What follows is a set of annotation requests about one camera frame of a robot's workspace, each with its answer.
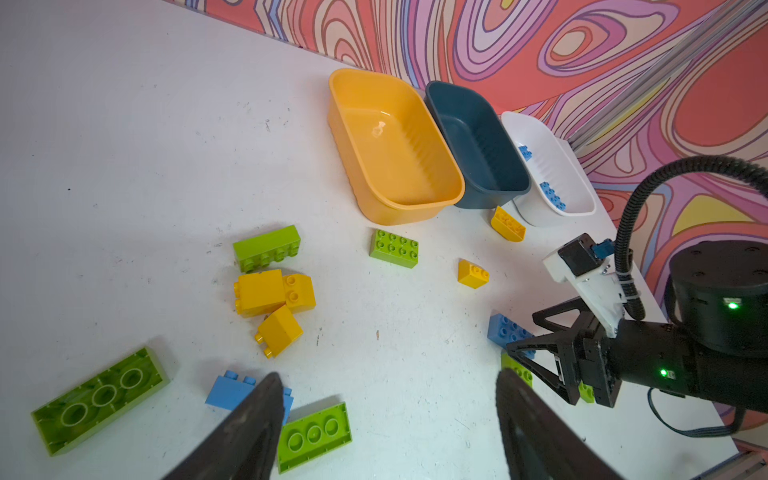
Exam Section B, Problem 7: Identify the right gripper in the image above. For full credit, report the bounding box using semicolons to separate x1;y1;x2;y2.
506;297;698;408

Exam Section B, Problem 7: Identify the yellow lego cluster block three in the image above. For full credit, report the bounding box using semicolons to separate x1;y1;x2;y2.
283;274;317;314

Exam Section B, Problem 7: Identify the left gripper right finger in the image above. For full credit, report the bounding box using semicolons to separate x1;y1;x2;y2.
496;369;620;479

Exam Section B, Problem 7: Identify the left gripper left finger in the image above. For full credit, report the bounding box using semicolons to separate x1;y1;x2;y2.
166;372;285;479

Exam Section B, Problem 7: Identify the yellow lego cluster block two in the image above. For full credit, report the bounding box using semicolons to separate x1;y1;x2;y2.
254;305;303;359

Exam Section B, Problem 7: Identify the green lego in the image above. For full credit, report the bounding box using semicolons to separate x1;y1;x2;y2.
233;225;301;274
501;351;595;404
31;347;169;456
277;402;352;474
369;229;419;269

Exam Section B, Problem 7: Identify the white plastic bin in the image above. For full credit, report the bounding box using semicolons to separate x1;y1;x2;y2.
501;112;597;227

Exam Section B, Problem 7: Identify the yellow plastic bin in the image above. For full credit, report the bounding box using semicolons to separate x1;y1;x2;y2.
328;69;465;226

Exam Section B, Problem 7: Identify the blue lego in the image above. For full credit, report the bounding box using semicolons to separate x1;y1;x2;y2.
518;145;533;161
487;314;533;349
205;370;257;411
539;182;566;211

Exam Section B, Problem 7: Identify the yellow sloped lego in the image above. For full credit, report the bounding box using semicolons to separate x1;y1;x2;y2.
490;206;526;243

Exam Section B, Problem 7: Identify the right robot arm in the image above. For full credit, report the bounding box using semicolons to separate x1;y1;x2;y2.
505;155;767;438

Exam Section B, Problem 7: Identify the yellow lego cluster block one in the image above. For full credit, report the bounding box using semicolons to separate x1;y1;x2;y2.
233;269;286;318

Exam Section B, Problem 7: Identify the dark teal plastic bin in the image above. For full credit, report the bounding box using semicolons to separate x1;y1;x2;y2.
424;81;531;209

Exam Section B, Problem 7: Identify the small yellow lego centre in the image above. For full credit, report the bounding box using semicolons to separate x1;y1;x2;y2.
458;259;490;289

